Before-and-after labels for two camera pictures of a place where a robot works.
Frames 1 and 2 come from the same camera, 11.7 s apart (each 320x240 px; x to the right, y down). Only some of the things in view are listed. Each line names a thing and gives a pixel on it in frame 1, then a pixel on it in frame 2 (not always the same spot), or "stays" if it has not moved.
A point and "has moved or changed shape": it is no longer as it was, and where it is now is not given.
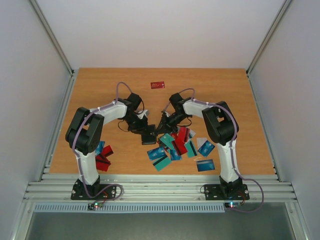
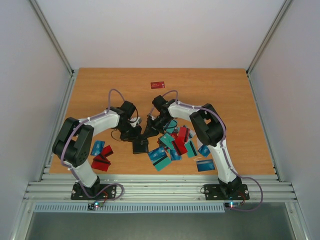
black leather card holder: [149, 137] has moved or changed shape
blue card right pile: [206, 148] stays
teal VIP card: [168, 140] stays
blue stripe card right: [205, 165] stays
